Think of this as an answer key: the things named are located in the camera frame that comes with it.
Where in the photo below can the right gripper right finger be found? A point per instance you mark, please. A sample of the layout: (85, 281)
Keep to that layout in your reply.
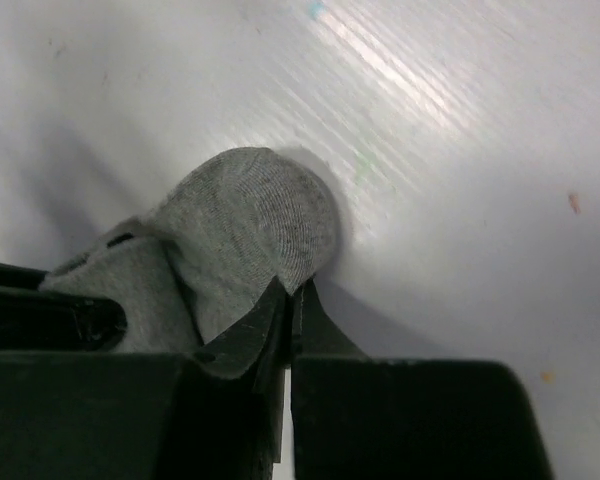
(356, 417)

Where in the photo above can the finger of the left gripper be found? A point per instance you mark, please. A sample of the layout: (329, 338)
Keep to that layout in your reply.
(31, 319)

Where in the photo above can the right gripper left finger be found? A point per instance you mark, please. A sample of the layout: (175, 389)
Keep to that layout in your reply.
(213, 415)

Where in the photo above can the grey sock black stripes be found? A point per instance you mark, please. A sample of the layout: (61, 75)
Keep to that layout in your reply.
(190, 268)

